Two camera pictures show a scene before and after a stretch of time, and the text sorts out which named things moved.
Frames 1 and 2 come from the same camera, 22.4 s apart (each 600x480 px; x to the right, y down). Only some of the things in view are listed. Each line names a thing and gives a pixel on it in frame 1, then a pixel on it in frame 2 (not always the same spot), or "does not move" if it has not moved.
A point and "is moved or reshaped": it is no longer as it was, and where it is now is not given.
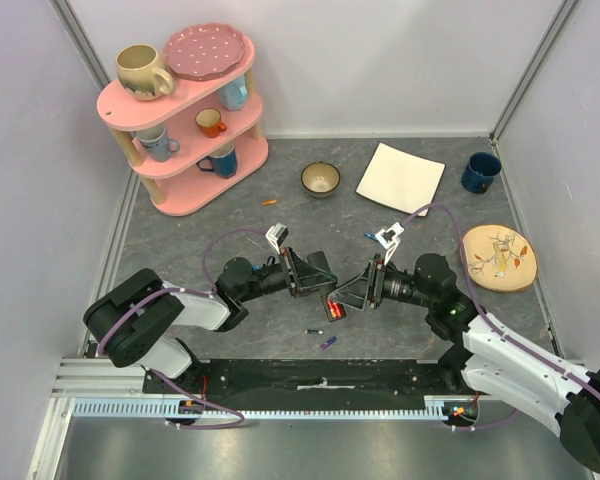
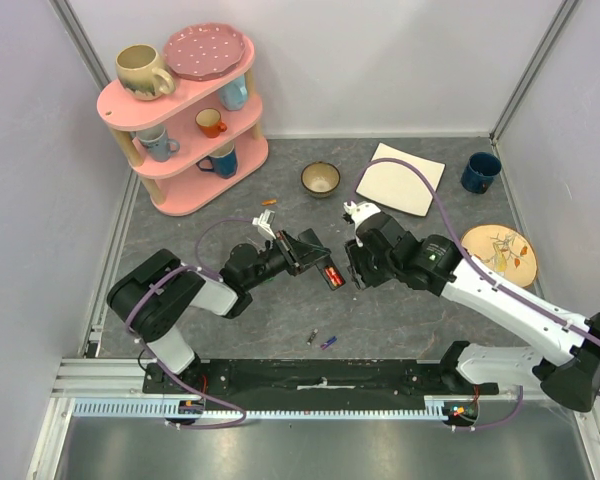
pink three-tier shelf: x=192 y=143 does not move
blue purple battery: x=328 y=342 does not move
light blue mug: x=233 y=94 does not move
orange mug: x=210 y=123 does not move
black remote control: x=335 y=309 to x=308 y=235
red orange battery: x=339 y=310 is moved or reshaped
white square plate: x=401 y=180 does not move
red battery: x=331 y=306 is moved or reshaped
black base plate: x=308 y=383 does not move
